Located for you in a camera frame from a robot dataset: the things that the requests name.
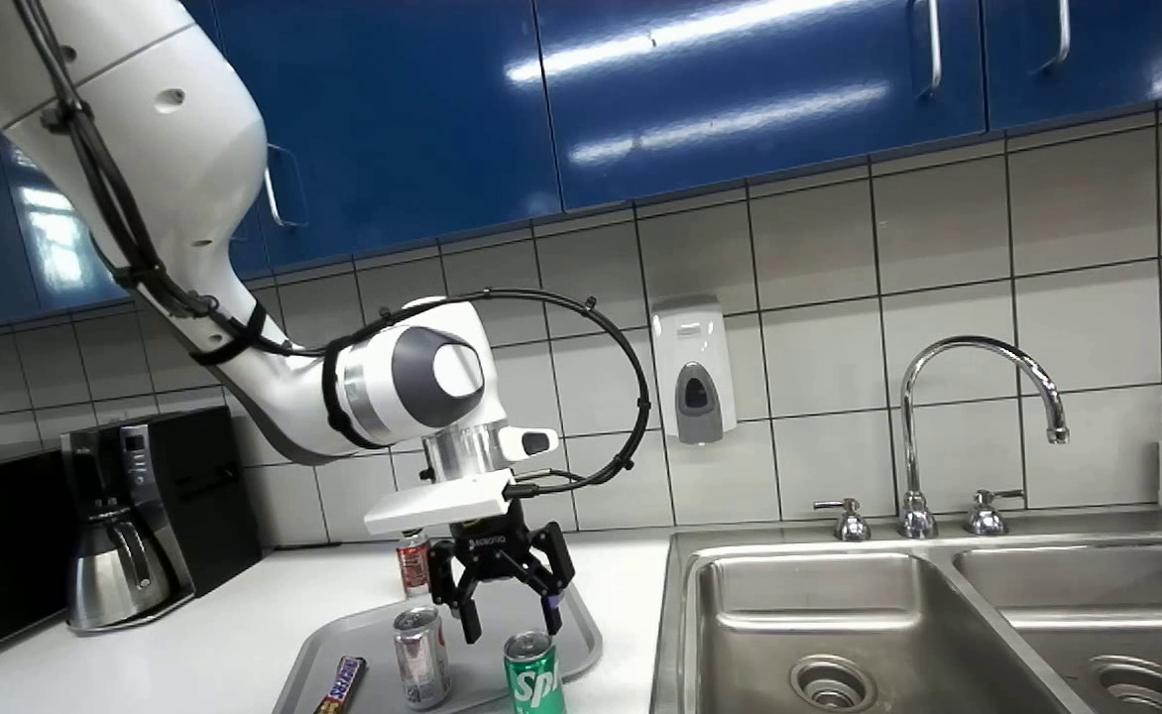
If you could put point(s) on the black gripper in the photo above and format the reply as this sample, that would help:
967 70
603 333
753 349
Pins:
501 550

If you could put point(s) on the green soda can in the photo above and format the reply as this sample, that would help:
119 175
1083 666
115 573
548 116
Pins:
532 674

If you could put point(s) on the red soda can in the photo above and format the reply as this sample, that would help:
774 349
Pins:
414 560

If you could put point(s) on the silver soda can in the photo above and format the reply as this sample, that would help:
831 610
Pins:
417 641

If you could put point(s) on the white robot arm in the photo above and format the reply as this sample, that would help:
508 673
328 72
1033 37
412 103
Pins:
209 252

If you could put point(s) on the grey plastic tray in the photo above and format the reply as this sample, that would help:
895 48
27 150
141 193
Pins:
474 666

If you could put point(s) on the white soap dispenser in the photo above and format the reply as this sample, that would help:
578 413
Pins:
696 374

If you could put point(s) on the chrome kitchen faucet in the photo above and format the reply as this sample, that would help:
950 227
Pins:
913 507

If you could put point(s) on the blue upper cabinets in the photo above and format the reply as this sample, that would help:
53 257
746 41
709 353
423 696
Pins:
303 132

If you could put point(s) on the black microwave oven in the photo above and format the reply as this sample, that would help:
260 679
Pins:
37 540

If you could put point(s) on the stainless steel sink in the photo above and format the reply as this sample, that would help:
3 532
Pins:
1021 625

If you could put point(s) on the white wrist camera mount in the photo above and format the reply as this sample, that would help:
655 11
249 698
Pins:
437 506

